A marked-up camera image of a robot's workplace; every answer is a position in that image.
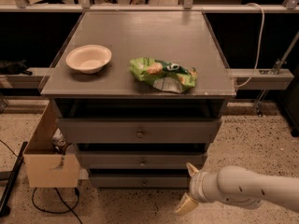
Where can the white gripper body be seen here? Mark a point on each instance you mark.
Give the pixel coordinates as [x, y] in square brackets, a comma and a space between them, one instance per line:
[195, 185]

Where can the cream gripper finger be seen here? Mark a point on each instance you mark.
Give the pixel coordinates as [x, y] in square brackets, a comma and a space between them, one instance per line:
[192, 170]
[186, 205]

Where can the grey drawer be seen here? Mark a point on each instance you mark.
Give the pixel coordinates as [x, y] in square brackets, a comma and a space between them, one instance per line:
[140, 181]
[138, 160]
[128, 131]

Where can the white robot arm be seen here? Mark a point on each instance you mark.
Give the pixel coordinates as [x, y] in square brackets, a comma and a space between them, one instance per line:
[237, 186]

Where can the grey drawer cabinet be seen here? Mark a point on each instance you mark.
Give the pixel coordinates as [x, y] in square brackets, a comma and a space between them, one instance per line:
[114, 93]

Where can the grey bottom drawer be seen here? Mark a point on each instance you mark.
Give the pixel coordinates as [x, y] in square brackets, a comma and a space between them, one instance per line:
[140, 181]

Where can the grey top drawer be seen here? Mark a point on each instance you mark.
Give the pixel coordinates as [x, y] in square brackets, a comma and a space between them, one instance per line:
[128, 131]

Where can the green chip bag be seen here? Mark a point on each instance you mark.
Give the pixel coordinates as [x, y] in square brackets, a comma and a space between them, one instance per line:
[163, 75]

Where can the metal can in box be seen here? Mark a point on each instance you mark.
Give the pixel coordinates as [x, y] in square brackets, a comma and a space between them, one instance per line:
[58, 141]

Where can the white paper bowl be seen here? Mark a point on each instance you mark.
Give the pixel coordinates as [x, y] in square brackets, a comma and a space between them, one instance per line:
[88, 59]

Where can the tan wooden box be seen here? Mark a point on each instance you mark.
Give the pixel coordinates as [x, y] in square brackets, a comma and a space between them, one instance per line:
[46, 167]

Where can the black bar on floor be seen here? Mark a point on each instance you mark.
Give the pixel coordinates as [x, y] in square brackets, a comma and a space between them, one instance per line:
[10, 178]

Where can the black object on rail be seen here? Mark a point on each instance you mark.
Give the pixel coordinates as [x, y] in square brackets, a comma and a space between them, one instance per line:
[14, 68]

